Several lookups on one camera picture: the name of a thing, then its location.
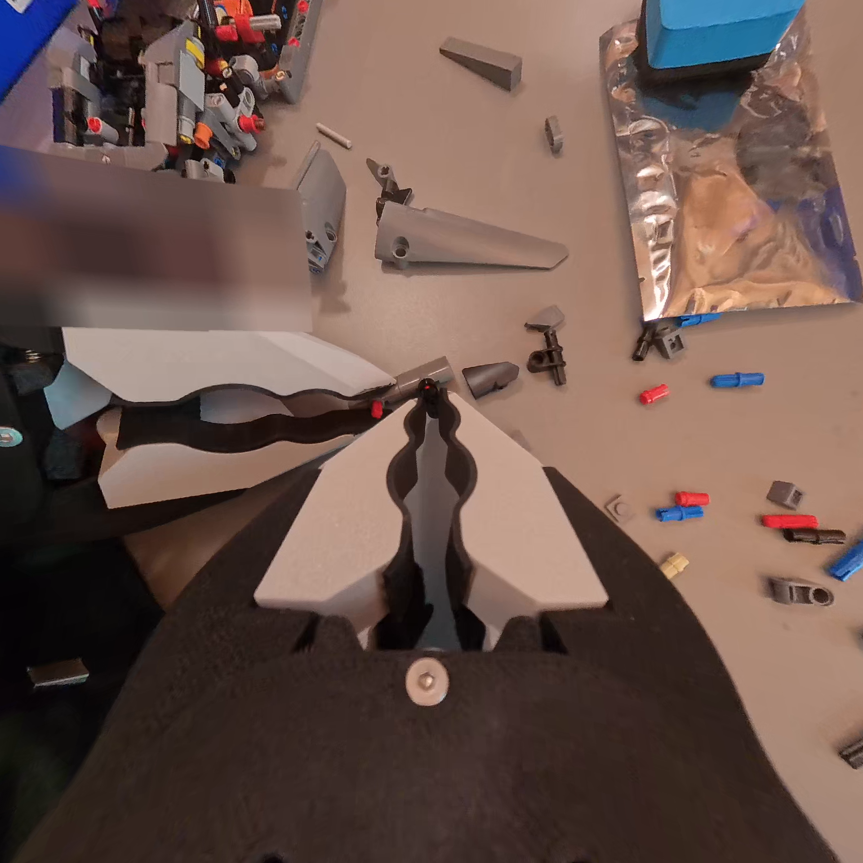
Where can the small dark grey connector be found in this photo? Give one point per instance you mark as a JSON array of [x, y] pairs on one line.
[[554, 135]]

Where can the grey beam with red pins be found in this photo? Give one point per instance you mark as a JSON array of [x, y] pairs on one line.
[[421, 372]]

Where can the blue storage bin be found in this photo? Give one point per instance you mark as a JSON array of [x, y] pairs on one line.
[[27, 34]]

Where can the long grey wing panel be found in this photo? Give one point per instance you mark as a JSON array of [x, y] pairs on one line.
[[465, 239]]

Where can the tan connector pin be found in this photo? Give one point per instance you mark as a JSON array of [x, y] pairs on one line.
[[675, 565]]

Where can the partly built toy vehicle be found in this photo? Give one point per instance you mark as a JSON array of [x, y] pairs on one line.
[[168, 81]]

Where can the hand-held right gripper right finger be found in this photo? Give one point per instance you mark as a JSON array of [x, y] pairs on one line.
[[532, 539]]

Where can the black connector pin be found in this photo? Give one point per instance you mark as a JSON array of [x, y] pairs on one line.
[[644, 345]]

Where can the blue foam block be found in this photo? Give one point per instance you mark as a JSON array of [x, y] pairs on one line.
[[714, 34]]

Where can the dark curved connector piece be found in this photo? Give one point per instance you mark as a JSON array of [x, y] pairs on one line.
[[391, 185]]

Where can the blue connector pin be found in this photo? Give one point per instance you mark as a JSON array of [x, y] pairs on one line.
[[700, 319], [679, 514], [737, 380]]

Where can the grey wedge slope brick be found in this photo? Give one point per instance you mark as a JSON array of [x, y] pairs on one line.
[[485, 64]]

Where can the dark grey cone piece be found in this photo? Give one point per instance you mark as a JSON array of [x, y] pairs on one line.
[[489, 381]]

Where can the pale grey axle pin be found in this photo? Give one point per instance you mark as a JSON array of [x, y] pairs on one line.
[[334, 135]]

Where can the black cross connector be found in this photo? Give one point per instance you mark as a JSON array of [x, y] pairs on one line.
[[556, 361]]

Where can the black oval link piece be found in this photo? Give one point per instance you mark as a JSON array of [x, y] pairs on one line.
[[431, 399]]

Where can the red connector pin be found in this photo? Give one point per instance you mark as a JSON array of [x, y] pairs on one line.
[[654, 394], [692, 498]]

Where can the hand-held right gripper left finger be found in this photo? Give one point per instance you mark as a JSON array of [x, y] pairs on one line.
[[330, 539]]

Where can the dark grey hole brick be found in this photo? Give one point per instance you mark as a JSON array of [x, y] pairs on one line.
[[671, 342]]

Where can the cluster of small assorted pieces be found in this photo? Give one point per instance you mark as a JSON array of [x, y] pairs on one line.
[[799, 592]]

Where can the small grey slope tile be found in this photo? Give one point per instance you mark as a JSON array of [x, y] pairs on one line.
[[549, 317]]

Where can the silver foil bag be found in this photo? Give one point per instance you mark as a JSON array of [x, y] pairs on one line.
[[741, 222]]

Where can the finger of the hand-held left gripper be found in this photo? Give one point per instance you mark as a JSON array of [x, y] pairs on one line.
[[202, 357], [202, 472]]

